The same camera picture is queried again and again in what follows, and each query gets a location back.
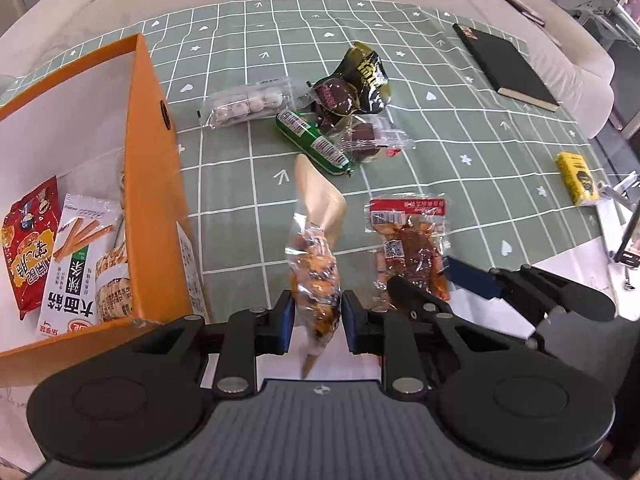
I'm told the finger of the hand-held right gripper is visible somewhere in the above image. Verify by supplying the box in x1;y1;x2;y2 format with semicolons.
387;275;556;354
445;256;617;322

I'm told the dark book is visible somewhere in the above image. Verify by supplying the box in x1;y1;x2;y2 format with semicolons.
485;0;546;26

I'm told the clear packet of orange strips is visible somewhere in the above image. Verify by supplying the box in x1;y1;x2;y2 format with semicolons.
95;170;133;323

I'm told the clear dark snack packet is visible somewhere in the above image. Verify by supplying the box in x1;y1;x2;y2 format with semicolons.
320;112;416;163

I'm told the green sausage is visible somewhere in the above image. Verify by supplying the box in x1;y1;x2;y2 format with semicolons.
275;108;353;177

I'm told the small yellow box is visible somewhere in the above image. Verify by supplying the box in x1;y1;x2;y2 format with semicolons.
555;152;606;207

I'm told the large red snack packet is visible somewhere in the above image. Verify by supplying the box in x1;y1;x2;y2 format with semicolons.
0;176;61;322

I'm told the red label meat packet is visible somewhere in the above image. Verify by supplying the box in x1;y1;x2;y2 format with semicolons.
367;195;451;306

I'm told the round dark snack packet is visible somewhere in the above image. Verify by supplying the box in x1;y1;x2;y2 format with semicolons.
312;76;362;117

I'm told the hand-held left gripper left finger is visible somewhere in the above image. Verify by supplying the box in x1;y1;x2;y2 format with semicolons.
127;289;296;400

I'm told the white breadstick packet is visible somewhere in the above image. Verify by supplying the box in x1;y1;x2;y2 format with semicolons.
37;194;123;338

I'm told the black and gold snack packet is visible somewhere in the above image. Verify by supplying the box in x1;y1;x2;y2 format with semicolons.
334;41;392;113

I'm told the black notebook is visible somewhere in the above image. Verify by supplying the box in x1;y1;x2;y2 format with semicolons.
452;22;561;112

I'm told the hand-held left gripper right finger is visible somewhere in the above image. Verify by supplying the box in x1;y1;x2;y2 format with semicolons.
341;290;502;401

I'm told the clear packet of white balls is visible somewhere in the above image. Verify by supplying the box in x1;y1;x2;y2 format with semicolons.
200;76;298;131

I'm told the orange cardboard box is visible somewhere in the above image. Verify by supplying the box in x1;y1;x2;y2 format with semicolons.
0;33;216;388

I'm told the clear mixed snack packet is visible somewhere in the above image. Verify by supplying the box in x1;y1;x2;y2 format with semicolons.
284;154;348;380

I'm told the white printed table cover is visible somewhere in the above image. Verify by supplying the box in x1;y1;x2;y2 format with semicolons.
0;195;640;461

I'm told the green checked tablecloth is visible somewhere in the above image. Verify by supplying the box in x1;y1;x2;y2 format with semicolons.
0;0;608;326

